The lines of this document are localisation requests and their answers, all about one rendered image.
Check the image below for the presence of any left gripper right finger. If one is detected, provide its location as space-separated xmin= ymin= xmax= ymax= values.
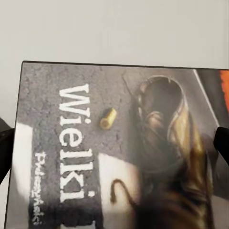
xmin=214 ymin=127 xmax=229 ymax=166

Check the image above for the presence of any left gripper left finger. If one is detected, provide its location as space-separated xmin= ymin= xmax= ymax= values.
xmin=0 ymin=128 xmax=15 ymax=183

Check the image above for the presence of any hardback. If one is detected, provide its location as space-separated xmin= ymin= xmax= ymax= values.
xmin=4 ymin=61 xmax=229 ymax=229

